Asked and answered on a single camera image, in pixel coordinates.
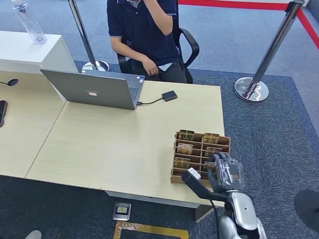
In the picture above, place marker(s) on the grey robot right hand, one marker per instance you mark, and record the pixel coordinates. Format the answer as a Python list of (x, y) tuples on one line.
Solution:
[(229, 175)]

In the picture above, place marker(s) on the person's right hand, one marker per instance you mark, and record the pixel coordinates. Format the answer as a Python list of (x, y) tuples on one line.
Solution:
[(150, 67)]

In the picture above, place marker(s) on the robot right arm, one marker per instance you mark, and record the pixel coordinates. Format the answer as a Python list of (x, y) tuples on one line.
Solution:
[(243, 211)]

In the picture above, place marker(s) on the person's right forearm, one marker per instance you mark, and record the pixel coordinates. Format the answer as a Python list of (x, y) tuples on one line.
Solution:
[(127, 51)]

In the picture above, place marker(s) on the person's left forearm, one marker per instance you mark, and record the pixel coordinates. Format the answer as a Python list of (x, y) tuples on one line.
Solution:
[(160, 16)]

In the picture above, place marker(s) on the person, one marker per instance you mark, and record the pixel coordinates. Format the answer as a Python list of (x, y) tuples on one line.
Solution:
[(142, 29)]

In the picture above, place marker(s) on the wooden card holder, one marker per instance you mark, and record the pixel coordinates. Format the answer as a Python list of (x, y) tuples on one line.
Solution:
[(199, 155)]

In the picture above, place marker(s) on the black external hard drive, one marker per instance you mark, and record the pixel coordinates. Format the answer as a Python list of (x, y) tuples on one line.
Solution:
[(169, 95)]

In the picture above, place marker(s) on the black office chair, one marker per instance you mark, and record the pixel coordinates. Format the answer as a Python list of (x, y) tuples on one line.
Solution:
[(193, 41)]

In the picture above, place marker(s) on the dark grey carpet mat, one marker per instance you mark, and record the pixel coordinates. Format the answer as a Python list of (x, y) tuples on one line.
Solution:
[(274, 148)]

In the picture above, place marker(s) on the grey laptop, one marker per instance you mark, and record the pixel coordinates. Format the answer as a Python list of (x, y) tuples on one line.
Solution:
[(94, 89)]

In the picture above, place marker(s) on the black round base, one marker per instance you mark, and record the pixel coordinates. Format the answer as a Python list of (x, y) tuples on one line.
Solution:
[(308, 207)]

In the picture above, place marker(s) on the yellow floor tape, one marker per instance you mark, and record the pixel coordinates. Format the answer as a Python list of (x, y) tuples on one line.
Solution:
[(149, 228)]

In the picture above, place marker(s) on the red barrier belt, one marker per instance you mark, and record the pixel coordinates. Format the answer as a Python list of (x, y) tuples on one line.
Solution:
[(308, 29), (236, 4)]

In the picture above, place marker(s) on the metal floor socket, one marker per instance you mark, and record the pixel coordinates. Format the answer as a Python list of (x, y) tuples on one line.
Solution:
[(122, 211)]

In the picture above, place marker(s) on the clear plastic water bottle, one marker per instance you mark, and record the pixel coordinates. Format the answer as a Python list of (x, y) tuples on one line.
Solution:
[(31, 29)]

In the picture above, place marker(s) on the white cabinet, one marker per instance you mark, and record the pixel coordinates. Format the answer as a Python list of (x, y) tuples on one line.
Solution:
[(25, 49)]

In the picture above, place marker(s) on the black round desk disc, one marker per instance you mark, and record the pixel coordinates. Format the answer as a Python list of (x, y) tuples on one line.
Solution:
[(12, 82)]

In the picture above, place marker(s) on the black desk device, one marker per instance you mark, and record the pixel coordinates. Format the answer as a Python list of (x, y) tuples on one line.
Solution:
[(3, 112)]

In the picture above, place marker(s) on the pale shoe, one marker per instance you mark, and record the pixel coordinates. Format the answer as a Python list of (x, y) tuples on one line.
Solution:
[(33, 235)]

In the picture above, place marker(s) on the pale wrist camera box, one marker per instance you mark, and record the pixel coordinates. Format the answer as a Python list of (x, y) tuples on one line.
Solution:
[(193, 173)]

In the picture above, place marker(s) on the chrome stanchion post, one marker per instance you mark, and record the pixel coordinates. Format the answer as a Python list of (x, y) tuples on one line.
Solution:
[(252, 89), (82, 33)]

